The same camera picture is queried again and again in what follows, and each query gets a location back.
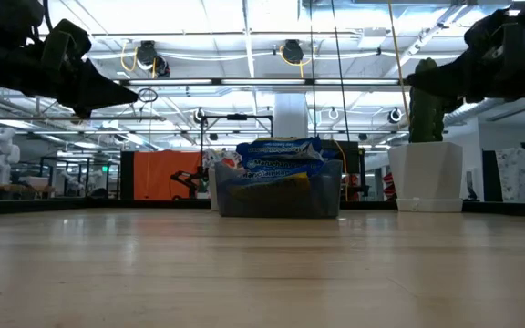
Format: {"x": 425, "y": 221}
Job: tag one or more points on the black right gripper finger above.
{"x": 449, "y": 93}
{"x": 449, "y": 68}

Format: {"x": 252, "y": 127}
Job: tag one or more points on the green cactus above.
{"x": 426, "y": 123}

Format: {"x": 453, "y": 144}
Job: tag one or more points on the blue white Maruchan noodle packet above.
{"x": 276, "y": 146}

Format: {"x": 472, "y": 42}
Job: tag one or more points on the orange partition panel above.
{"x": 162, "y": 175}

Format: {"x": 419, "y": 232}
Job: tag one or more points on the blue yellow Maruchan noodle packet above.
{"x": 271, "y": 189}

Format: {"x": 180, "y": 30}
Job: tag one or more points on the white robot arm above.
{"x": 0, "y": 155}

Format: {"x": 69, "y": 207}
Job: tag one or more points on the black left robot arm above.
{"x": 3, "y": 18}

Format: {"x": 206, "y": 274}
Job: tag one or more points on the red Maruchan noodle packet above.
{"x": 226, "y": 159}

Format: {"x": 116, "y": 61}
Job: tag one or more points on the black station frame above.
{"x": 237, "y": 117}

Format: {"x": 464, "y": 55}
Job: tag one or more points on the black background robot arm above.
{"x": 189, "y": 177}

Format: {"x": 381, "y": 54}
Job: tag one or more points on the white hexagonal plant pot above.
{"x": 426, "y": 177}

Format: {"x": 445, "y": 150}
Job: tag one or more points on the black screen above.
{"x": 351, "y": 155}

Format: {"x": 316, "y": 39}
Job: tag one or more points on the grey plastic bin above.
{"x": 326, "y": 200}

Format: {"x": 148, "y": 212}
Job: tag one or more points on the white patterned cloth panel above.
{"x": 522, "y": 175}

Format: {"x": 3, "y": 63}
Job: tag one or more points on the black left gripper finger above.
{"x": 94, "y": 104}
{"x": 94, "y": 82}

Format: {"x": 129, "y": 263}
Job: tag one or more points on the white plastic bin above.
{"x": 213, "y": 191}

